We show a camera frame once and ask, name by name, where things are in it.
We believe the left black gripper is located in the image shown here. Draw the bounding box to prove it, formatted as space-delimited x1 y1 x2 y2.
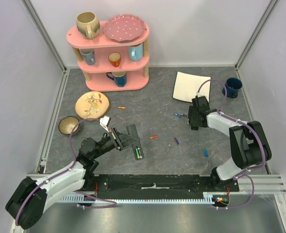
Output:
92 126 140 159

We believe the black remote control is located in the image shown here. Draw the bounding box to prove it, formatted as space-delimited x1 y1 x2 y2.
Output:
126 124 145 160

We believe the black silver battery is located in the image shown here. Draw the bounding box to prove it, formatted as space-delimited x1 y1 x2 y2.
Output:
137 147 142 159

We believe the green battery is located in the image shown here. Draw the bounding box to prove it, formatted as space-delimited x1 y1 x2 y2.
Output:
135 148 140 159

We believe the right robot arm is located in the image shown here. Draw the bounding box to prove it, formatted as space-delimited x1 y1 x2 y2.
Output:
188 96 272 191

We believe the purple battery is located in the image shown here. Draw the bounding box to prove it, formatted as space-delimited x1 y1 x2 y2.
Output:
173 137 180 145

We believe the white square plate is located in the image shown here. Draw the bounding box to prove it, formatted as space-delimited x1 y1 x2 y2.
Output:
172 71 211 102

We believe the light blue battery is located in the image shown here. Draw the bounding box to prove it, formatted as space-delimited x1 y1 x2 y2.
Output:
203 149 208 157

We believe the beige bird-painted plate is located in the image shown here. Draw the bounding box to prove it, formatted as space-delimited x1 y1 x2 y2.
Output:
75 91 110 119

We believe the navy blue mug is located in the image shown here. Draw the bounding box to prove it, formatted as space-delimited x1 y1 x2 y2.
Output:
222 77 243 99

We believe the dark blue mug on shelf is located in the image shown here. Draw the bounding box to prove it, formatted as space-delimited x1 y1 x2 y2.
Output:
106 71 127 87

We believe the brown ceramic bowl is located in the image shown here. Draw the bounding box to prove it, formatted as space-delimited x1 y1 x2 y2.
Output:
58 116 80 135

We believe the pink three-tier shelf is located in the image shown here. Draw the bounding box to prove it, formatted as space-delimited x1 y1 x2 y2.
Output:
67 21 150 92

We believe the orange cup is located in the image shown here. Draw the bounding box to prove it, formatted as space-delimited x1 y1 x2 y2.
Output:
108 52 121 67

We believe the light blue mug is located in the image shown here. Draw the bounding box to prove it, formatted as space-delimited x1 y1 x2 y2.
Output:
128 43 143 62

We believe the grey blue mug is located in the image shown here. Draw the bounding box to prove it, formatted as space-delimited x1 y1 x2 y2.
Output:
80 49 95 66

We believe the pink polka dot plate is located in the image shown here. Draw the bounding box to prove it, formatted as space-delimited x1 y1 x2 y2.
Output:
103 14 146 43

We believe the beige ceramic mug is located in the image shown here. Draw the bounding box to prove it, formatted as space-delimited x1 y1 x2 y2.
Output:
76 12 101 40

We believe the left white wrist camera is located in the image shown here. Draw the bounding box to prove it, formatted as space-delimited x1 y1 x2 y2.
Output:
100 116 111 132

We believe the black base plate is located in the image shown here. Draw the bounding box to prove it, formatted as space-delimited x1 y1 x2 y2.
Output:
81 174 239 199

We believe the white slotted cable duct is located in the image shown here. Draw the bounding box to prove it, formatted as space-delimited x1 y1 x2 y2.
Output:
58 193 229 205

